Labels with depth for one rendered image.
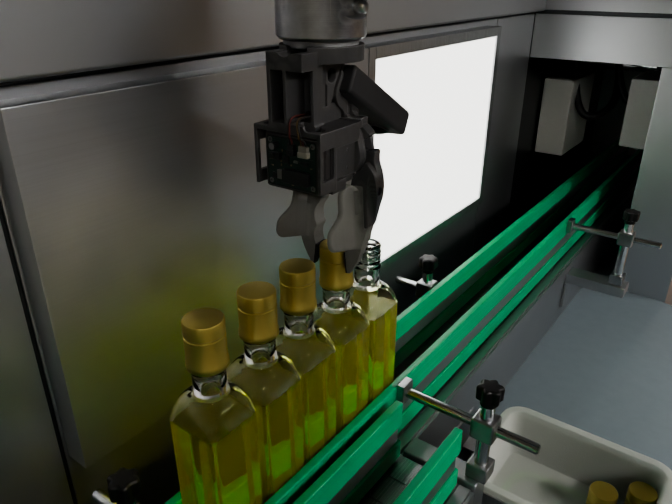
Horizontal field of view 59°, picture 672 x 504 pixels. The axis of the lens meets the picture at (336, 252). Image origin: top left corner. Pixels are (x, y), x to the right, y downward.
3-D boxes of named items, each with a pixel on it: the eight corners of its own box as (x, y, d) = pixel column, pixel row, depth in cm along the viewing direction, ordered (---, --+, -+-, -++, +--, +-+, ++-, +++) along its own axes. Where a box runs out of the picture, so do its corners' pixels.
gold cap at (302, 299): (294, 293, 59) (292, 253, 57) (324, 303, 57) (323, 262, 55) (272, 309, 56) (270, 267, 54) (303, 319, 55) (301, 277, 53)
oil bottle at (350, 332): (330, 435, 75) (330, 285, 66) (368, 454, 72) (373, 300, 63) (303, 462, 70) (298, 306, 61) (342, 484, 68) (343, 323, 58)
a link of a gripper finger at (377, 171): (336, 226, 56) (324, 135, 54) (347, 221, 58) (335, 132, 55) (378, 230, 54) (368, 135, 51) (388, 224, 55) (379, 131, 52)
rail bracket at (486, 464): (404, 427, 75) (409, 345, 70) (534, 490, 66) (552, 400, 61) (392, 441, 73) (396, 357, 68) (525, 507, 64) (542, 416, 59)
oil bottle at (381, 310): (356, 410, 79) (359, 266, 70) (393, 427, 76) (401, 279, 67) (332, 434, 75) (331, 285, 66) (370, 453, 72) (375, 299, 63)
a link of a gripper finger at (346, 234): (318, 290, 55) (304, 194, 52) (354, 267, 59) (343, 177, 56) (346, 295, 53) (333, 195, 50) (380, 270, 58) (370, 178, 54)
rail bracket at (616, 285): (558, 295, 127) (576, 195, 117) (643, 320, 118) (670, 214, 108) (550, 304, 123) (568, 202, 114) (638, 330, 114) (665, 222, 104)
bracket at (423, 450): (414, 475, 77) (417, 433, 74) (482, 510, 72) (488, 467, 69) (400, 492, 75) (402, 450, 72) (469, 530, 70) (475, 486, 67)
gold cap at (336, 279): (332, 272, 63) (332, 234, 61) (360, 281, 61) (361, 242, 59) (312, 285, 61) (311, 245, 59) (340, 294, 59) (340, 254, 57)
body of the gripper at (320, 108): (254, 188, 53) (246, 45, 48) (313, 165, 59) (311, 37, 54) (324, 206, 49) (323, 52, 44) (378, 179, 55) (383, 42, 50)
